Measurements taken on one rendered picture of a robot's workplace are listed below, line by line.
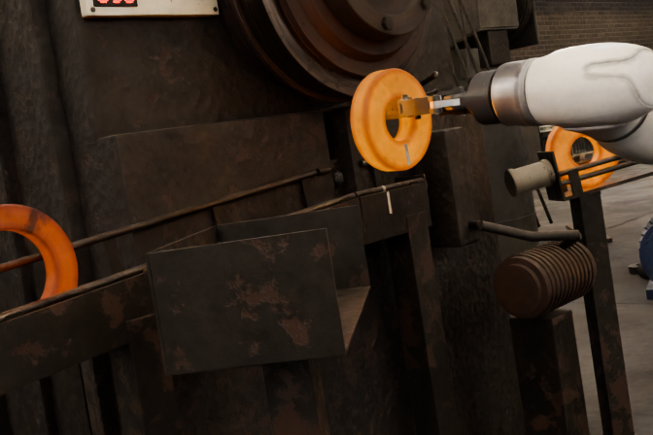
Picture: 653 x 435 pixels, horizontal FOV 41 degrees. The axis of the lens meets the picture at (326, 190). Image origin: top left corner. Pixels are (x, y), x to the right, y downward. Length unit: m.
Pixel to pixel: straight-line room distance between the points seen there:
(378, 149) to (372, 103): 0.07
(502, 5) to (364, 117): 8.53
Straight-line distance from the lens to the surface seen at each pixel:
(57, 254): 1.22
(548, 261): 1.78
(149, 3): 1.50
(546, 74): 1.15
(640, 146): 1.25
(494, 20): 9.65
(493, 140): 4.31
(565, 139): 1.92
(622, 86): 1.11
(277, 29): 1.48
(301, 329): 0.95
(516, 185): 1.87
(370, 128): 1.30
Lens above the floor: 0.81
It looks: 3 degrees down
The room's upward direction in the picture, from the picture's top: 9 degrees counter-clockwise
